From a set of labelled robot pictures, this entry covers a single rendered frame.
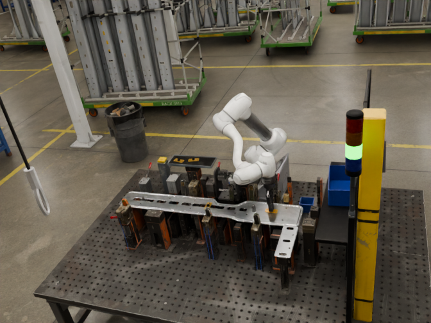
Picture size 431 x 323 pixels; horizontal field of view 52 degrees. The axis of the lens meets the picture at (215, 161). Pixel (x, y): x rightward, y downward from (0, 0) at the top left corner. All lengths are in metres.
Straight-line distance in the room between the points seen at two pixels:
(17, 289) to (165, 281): 1.93
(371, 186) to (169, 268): 1.64
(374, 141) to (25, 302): 3.45
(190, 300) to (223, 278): 0.27
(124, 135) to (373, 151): 4.17
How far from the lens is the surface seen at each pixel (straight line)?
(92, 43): 7.59
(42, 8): 6.26
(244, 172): 2.72
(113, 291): 3.20
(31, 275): 4.77
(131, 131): 5.77
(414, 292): 3.02
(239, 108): 3.14
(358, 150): 1.92
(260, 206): 3.12
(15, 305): 4.55
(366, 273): 2.54
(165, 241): 3.30
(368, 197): 2.22
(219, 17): 10.51
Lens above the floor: 2.89
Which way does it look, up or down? 31 degrees down
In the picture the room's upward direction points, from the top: 9 degrees counter-clockwise
